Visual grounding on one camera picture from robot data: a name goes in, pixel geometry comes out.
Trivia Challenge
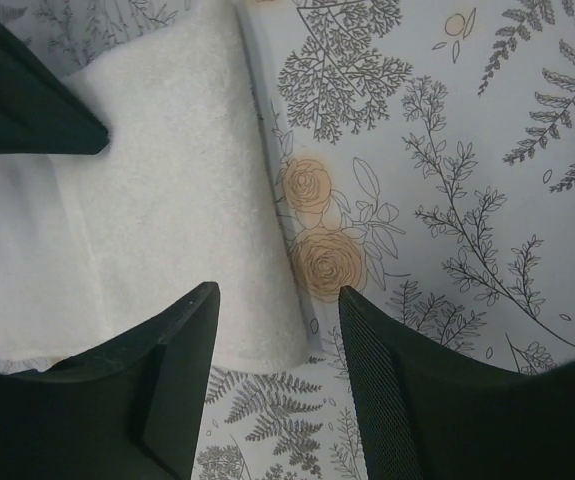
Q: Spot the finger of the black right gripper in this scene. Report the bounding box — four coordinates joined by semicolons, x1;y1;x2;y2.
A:
0;23;109;155

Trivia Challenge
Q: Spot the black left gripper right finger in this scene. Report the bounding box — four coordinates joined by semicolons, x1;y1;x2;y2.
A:
338;287;575;479

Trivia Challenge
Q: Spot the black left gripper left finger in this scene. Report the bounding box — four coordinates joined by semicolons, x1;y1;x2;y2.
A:
0;282;220;479

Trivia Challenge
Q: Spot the white towel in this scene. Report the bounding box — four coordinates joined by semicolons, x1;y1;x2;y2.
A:
0;1;309;374

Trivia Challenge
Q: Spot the floral patterned table mat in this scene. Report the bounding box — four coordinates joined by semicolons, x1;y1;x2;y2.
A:
0;0;575;480

